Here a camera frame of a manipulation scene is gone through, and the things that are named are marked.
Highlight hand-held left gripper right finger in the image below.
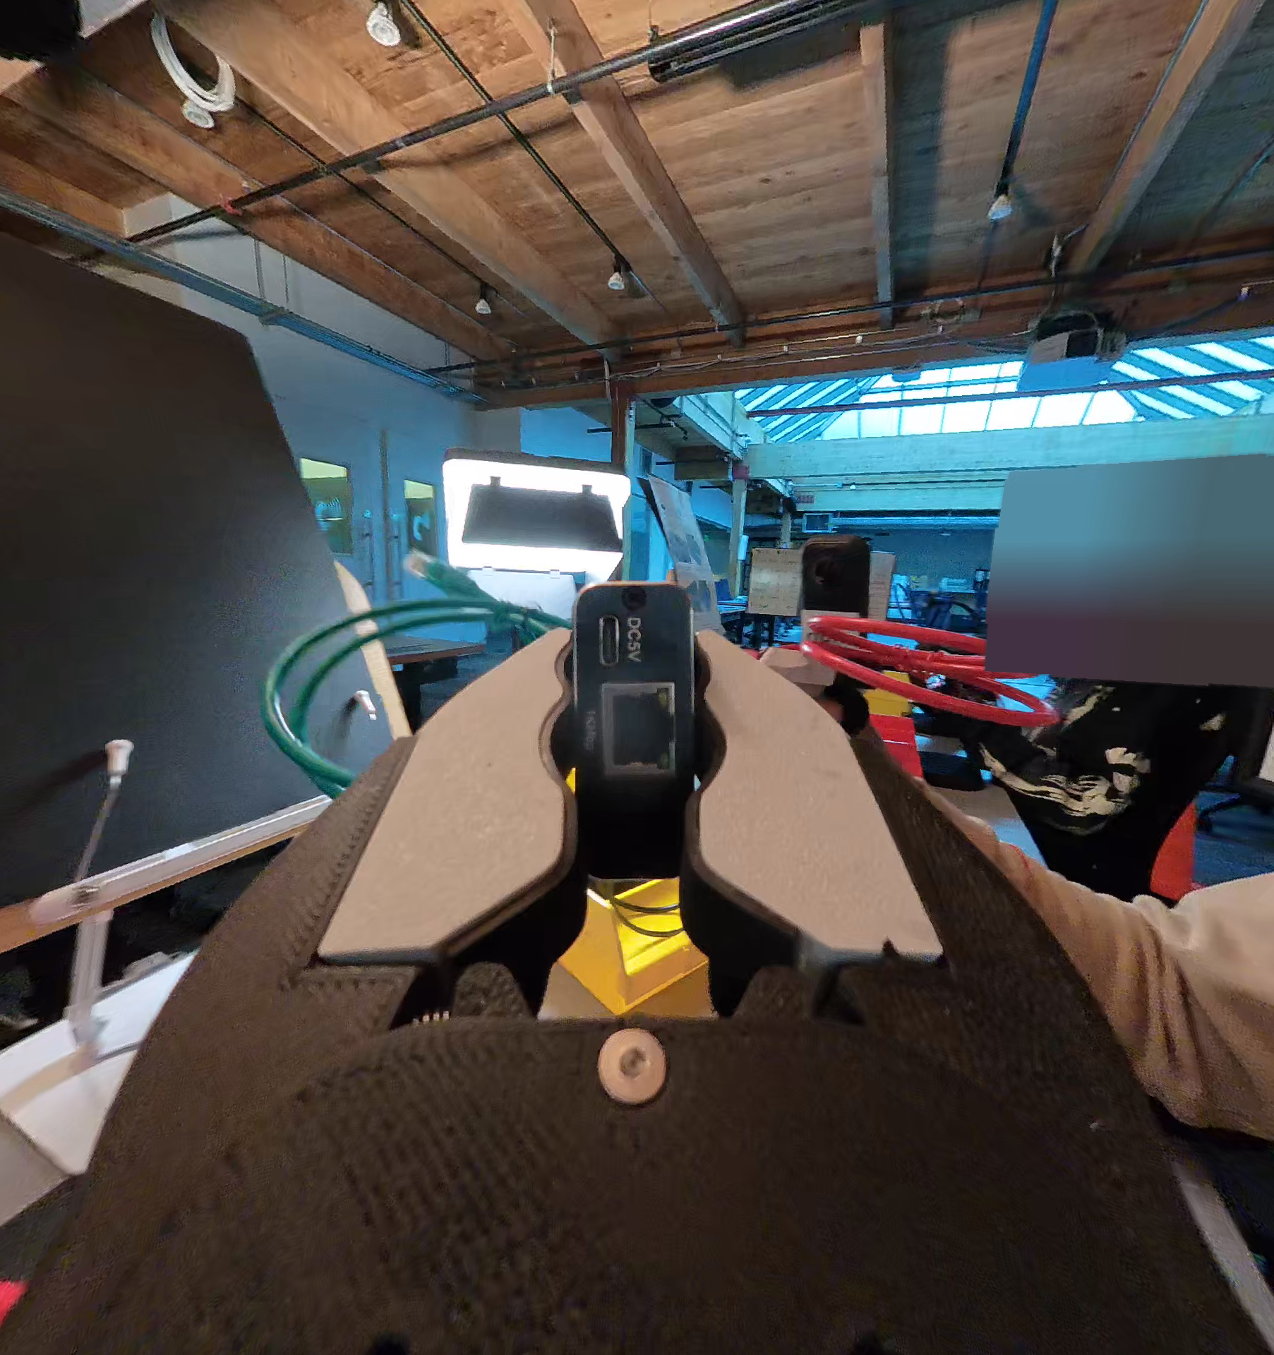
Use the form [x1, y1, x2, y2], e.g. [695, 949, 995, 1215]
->
[680, 631, 942, 963]

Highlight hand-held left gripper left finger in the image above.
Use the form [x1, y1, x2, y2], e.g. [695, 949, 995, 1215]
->
[318, 629, 585, 964]

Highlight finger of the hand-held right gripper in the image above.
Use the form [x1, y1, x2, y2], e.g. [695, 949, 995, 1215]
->
[755, 643, 840, 713]

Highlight red ethernet cable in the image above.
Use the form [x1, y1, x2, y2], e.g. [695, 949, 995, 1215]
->
[798, 613, 1064, 732]

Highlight black ethernet adapter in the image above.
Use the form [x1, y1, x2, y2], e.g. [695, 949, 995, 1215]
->
[570, 578, 698, 882]

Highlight green ethernet cable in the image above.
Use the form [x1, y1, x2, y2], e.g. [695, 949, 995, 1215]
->
[262, 550, 576, 798]

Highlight yellow plastic bin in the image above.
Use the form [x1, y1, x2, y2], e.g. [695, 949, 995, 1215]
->
[553, 883, 708, 1017]

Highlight person's right forearm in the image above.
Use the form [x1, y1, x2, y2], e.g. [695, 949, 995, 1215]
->
[923, 784, 1274, 1142]

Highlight white notice board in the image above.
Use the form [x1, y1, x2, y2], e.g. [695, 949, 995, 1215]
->
[747, 547, 801, 615]

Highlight printed poster board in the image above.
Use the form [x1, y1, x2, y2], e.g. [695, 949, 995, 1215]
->
[641, 475, 720, 637]

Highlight bright studio light panel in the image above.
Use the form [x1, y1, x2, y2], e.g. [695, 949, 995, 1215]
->
[441, 449, 634, 579]

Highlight ceiling projector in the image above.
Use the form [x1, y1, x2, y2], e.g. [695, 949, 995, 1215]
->
[1020, 315, 1127, 395]

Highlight black wood-edged panel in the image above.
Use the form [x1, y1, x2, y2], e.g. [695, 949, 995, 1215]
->
[0, 220, 413, 964]

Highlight white panel stand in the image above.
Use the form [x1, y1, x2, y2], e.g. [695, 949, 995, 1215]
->
[0, 738, 333, 1178]

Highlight white cable coil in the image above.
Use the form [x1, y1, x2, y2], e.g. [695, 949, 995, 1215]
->
[148, 10, 239, 130]

